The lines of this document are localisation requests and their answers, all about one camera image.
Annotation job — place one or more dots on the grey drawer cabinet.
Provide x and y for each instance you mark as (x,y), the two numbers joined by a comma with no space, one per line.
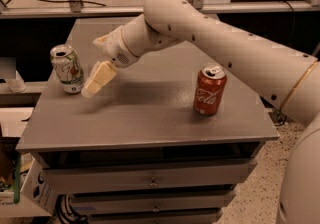
(138,152)

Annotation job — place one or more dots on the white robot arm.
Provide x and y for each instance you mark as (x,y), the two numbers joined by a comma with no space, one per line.
(286,78)

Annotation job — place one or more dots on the white green 7up can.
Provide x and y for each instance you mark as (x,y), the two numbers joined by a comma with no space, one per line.
(67,67)

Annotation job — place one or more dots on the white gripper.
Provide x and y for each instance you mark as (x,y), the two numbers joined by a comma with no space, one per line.
(115,47)

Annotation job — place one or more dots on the white pump bottle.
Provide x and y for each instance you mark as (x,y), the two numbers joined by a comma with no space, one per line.
(16,86)

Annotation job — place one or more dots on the white cardboard box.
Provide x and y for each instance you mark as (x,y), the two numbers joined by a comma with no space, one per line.
(23,191)

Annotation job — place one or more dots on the red coca-cola can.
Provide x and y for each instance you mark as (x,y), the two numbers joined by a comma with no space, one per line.
(211,81)

